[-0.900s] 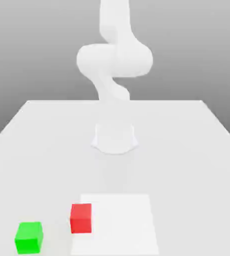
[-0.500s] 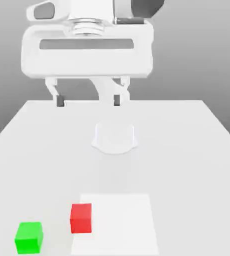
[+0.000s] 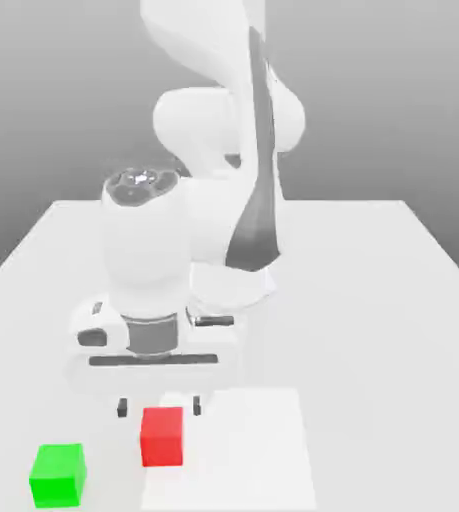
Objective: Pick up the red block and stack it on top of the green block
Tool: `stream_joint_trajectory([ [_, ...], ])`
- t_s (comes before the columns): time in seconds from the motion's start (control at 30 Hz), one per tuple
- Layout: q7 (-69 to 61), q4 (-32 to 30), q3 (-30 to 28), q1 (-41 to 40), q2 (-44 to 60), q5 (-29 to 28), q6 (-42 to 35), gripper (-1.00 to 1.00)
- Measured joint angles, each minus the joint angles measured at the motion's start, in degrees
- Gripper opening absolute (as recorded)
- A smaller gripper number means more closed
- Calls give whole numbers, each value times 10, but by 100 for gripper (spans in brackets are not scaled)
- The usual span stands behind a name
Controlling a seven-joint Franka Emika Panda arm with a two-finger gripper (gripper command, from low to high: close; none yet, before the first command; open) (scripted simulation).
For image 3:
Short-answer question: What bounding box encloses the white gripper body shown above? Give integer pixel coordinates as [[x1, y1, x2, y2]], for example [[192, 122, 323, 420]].
[[64, 338, 243, 397]]

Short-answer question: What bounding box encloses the small red cube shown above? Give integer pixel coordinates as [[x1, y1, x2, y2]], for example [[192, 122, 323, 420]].
[[139, 406, 185, 468]]

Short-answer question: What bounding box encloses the small green cube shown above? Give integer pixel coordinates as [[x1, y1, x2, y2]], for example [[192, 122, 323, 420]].
[[28, 442, 89, 510]]

